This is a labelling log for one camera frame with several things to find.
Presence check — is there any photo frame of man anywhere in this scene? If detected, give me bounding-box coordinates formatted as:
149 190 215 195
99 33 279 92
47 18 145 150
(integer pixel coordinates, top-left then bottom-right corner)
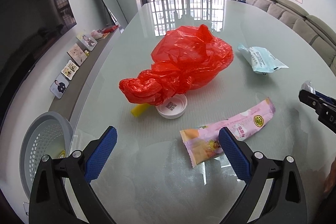
50 74 69 99

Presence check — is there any yellow foam dart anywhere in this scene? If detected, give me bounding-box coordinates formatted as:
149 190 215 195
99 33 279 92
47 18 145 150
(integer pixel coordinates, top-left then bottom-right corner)
131 103 151 118

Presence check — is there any grey sectional sofa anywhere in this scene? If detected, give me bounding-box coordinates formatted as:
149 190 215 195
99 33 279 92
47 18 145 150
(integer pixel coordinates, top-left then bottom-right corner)
245 0 335 73

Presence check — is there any pink snack wrapper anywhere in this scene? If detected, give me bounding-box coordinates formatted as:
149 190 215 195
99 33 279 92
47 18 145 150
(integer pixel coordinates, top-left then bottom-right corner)
179 97 276 168

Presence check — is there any black wall television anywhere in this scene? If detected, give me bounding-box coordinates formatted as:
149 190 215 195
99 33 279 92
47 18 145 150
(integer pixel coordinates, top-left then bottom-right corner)
0 0 77 98

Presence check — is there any tilted portrait photo frame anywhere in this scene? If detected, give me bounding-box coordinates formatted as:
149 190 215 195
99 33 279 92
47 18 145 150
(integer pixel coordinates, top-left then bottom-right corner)
76 32 97 51

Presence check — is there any red plastic bag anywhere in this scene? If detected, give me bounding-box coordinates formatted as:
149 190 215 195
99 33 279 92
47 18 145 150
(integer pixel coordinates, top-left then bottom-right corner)
119 24 234 106

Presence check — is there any grey perforated plastic basket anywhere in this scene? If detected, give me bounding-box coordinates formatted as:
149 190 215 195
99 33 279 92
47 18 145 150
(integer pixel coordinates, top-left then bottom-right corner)
19 111 74 197

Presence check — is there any pink baby photo frame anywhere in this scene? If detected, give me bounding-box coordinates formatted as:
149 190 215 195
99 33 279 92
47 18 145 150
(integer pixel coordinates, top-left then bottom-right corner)
67 44 87 67

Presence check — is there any light blue wipe packet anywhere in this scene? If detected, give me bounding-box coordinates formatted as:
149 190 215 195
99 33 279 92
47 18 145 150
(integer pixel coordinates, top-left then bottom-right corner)
238 44 289 75

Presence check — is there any scalloped photo frame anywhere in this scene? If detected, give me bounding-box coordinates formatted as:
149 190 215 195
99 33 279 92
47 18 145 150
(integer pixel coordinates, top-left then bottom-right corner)
61 60 79 81

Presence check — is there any yellow cardboard box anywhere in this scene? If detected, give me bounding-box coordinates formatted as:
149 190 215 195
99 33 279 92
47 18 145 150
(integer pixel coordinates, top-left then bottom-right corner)
58 150 66 159

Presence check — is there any red packet on shelf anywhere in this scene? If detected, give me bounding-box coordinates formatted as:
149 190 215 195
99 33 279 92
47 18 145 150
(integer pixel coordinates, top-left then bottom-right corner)
102 25 119 34

